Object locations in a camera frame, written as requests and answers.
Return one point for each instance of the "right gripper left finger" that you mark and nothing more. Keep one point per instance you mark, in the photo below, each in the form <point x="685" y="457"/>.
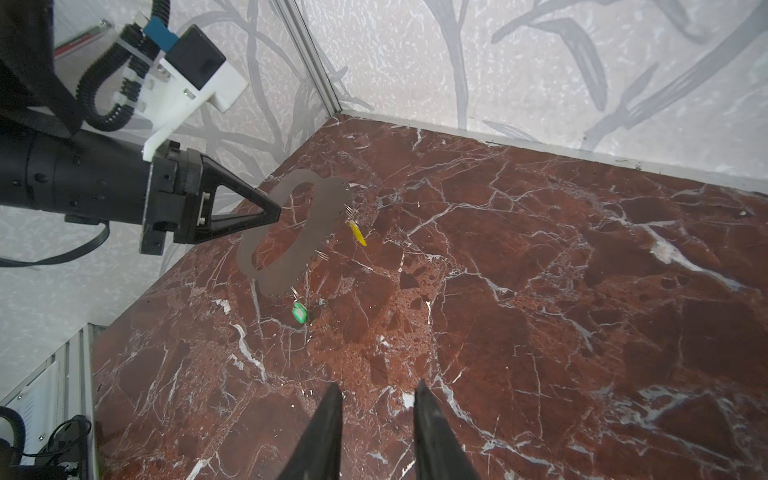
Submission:
<point x="318" y="452"/>

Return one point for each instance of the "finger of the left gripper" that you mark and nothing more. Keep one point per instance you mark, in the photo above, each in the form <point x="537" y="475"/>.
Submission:
<point x="224" y="204"/>

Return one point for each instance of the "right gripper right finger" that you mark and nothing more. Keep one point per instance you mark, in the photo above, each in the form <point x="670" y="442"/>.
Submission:
<point x="438" y="454"/>

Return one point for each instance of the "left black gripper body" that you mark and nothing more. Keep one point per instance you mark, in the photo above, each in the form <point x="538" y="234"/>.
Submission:
<point x="172" y="198"/>

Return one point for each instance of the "steel key organizer plate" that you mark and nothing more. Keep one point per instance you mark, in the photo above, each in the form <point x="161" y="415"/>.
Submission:
<point x="328" y="208"/>

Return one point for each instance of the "yellow capped key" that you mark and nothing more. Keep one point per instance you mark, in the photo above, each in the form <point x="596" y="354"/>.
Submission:
<point x="357" y="233"/>

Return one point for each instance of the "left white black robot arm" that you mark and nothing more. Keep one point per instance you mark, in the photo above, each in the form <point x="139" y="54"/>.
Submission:
<point x="104" y="153"/>

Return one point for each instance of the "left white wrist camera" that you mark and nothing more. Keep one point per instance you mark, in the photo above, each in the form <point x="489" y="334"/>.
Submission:
<point x="193" y="71"/>

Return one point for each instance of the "aluminium mounting rail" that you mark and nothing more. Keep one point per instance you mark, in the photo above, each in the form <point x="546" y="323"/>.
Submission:
<point x="47" y="421"/>

